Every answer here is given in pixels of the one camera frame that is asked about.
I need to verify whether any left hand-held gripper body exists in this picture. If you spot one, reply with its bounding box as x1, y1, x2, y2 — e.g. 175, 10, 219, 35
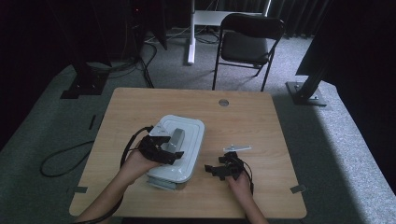
137, 123, 176, 164

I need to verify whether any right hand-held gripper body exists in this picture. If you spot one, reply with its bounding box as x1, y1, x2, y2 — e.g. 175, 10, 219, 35
218, 144, 253, 182

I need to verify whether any person's right hand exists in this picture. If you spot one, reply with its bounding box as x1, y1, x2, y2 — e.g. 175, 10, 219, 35
225, 173, 254, 203

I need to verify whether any person's left hand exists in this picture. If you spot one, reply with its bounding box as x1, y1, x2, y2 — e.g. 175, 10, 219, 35
119, 148, 161, 185

